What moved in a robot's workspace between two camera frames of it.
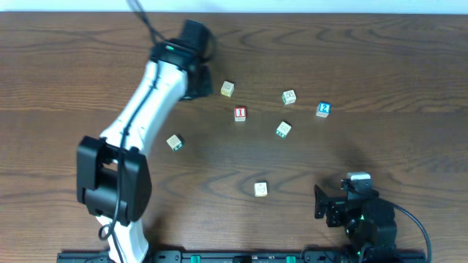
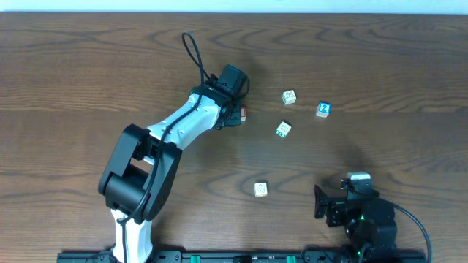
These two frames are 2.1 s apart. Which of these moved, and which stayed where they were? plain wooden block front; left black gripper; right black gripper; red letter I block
Moved: left black gripper
Stayed: red letter I block; plain wooden block front; right black gripper
